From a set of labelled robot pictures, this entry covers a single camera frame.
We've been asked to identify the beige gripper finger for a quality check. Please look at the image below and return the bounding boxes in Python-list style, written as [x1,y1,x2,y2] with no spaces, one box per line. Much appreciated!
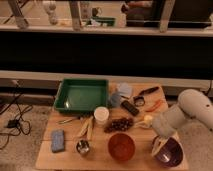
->
[151,136,178,156]
[134,120,152,129]

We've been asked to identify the blue sponge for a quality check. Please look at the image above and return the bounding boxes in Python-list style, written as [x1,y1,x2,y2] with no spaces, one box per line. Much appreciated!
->
[51,130,65,153]

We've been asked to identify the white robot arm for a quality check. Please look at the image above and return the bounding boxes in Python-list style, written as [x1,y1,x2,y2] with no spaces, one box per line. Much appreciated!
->
[135,89,213,156]

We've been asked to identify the green plastic tray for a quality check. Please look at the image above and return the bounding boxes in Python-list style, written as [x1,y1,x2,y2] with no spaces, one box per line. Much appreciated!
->
[54,79,109,114]

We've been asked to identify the yellow round fruit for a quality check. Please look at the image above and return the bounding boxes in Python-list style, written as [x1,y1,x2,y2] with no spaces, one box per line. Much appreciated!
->
[144,115,153,122]

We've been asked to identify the purple plastic bowl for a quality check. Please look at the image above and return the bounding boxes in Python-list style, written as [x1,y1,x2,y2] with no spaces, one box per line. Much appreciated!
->
[154,137,183,167]

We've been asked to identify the orange carrot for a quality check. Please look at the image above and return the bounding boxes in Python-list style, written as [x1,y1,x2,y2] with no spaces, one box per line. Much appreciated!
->
[145,99,163,112]

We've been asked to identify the bunch of dark grapes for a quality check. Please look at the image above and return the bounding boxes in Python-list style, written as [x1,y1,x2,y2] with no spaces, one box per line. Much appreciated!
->
[104,118,133,133]

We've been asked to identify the black remote control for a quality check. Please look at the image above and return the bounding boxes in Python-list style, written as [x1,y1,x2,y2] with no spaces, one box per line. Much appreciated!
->
[121,100,139,116]

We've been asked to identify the wooden table board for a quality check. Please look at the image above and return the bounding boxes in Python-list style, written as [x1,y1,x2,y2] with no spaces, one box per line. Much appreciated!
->
[35,82,190,171]

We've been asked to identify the orange plastic bowl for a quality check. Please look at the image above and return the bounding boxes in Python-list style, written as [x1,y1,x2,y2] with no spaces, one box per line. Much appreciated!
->
[108,133,135,162]

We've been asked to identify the small blue cup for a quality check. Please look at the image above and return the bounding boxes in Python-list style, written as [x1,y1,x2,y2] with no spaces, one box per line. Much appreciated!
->
[109,92,121,107]

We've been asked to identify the white plastic cup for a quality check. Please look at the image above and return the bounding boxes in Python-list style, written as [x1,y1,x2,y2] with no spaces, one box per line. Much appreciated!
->
[94,107,109,125]

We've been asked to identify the yellow banana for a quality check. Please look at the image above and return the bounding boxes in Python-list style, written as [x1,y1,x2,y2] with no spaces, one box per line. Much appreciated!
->
[77,116,94,140]

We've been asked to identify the small metal cup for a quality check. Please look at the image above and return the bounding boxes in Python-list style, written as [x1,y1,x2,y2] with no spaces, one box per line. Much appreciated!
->
[76,140,90,155]

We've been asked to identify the green handled utensil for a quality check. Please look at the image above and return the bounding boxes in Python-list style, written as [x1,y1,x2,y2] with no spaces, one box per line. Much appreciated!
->
[57,117,83,124]

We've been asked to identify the black floor cables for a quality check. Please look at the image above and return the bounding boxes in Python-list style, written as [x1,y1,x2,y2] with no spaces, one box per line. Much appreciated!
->
[0,93,34,150]

